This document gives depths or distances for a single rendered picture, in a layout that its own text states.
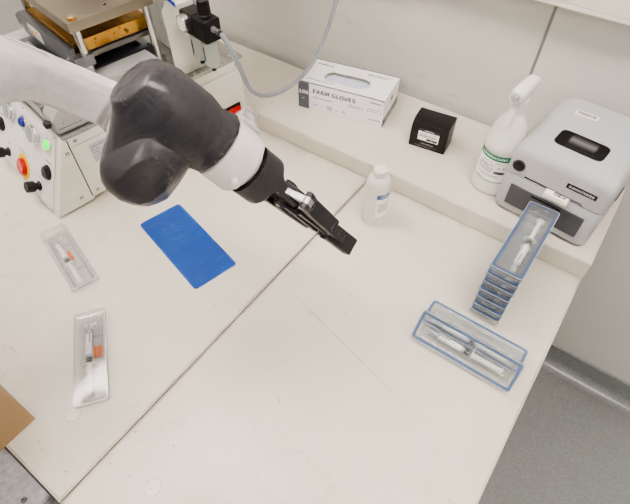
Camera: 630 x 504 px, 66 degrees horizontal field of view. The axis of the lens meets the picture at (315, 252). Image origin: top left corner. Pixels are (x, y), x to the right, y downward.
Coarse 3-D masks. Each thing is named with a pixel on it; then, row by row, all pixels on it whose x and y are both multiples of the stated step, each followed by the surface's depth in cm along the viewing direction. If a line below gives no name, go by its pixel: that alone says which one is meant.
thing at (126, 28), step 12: (36, 12) 103; (132, 12) 103; (48, 24) 100; (108, 24) 100; (120, 24) 100; (132, 24) 101; (144, 24) 103; (60, 36) 97; (72, 36) 97; (84, 36) 97; (96, 36) 97; (108, 36) 99; (120, 36) 101; (132, 36) 103; (96, 48) 99; (108, 48) 101
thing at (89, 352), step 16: (80, 320) 89; (96, 320) 89; (80, 336) 87; (96, 336) 87; (80, 352) 85; (96, 352) 85; (80, 368) 83; (96, 368) 83; (80, 384) 81; (96, 384) 81; (80, 400) 79; (96, 400) 79
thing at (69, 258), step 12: (60, 228) 103; (48, 240) 101; (60, 240) 101; (72, 240) 101; (60, 252) 99; (72, 252) 99; (60, 264) 97; (72, 264) 97; (84, 264) 97; (72, 276) 95; (84, 276) 95; (96, 276) 95; (72, 288) 93
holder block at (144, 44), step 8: (136, 40) 108; (144, 40) 108; (120, 48) 106; (128, 48) 109; (136, 48) 106; (144, 48) 106; (96, 56) 107; (104, 56) 104; (112, 56) 104; (120, 56) 104; (96, 64) 102; (104, 64) 102
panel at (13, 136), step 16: (0, 112) 114; (16, 112) 108; (16, 128) 110; (0, 144) 119; (16, 144) 113; (32, 144) 107; (16, 160) 115; (32, 160) 109; (48, 160) 103; (32, 176) 111; (48, 192) 107
